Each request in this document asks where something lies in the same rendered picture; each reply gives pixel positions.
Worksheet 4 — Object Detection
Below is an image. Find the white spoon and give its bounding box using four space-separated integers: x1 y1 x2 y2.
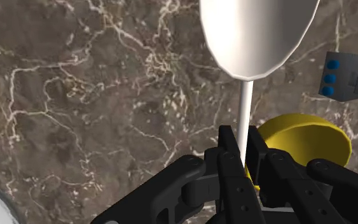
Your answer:
198 0 320 167

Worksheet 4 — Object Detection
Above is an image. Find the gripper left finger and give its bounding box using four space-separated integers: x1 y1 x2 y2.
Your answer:
90 125 267 224

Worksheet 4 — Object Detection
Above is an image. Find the grey box with blue buttons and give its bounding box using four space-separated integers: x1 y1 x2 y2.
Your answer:
318 51 358 102

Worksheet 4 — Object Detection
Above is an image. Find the yellow bowl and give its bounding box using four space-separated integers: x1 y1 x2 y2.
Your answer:
244 113 352 191

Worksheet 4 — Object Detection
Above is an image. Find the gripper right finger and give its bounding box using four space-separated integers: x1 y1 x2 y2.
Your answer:
245 125 358 224

